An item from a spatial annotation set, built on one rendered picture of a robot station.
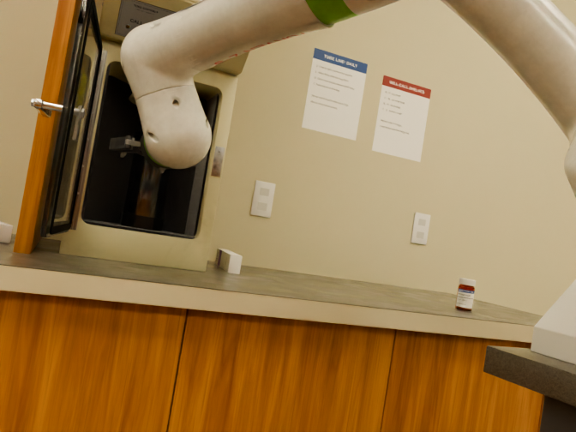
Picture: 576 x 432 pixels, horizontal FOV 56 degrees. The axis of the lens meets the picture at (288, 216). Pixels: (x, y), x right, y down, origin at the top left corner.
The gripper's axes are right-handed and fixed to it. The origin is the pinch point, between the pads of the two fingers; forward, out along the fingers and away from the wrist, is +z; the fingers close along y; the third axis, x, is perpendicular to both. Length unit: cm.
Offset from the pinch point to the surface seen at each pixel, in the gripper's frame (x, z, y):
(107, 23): -24.5, -6.5, 13.8
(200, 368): 39.8, -27.8, -11.8
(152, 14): -27.9, -10.0, 5.6
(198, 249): 19.3, -1.0, -14.0
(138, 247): 20.8, -1.2, -0.6
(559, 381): 27, -73, -47
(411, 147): -27, 42, -96
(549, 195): -22, 43, -167
